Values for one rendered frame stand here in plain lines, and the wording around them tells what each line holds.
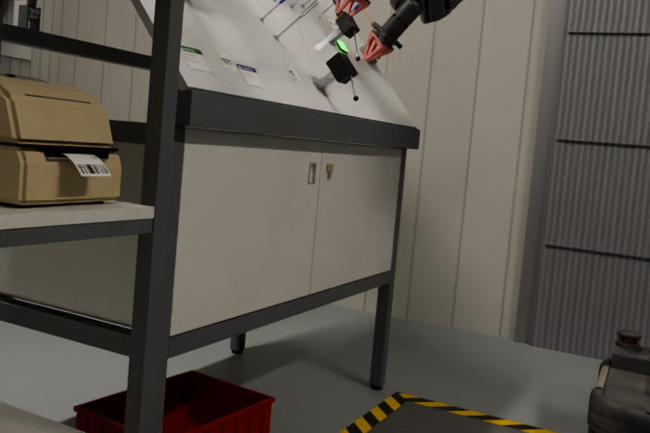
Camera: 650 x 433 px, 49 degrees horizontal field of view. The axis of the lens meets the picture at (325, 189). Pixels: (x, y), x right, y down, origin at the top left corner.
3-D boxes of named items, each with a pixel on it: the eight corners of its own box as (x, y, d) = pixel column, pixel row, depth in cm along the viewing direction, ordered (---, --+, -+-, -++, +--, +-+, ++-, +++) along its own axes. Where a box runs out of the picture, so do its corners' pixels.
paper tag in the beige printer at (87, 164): (111, 176, 109) (112, 156, 109) (81, 176, 104) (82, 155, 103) (88, 173, 111) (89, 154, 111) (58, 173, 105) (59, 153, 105)
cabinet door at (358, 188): (393, 270, 231) (404, 149, 229) (312, 295, 183) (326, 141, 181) (385, 269, 233) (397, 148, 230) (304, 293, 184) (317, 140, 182)
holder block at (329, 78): (333, 115, 176) (363, 91, 172) (309, 75, 179) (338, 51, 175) (340, 117, 180) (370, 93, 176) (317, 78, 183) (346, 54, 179)
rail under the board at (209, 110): (419, 149, 231) (421, 129, 231) (190, 126, 127) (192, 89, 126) (402, 148, 234) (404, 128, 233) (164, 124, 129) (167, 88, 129)
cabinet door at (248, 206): (310, 295, 183) (323, 141, 181) (170, 336, 134) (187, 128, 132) (303, 293, 184) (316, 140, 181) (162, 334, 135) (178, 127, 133)
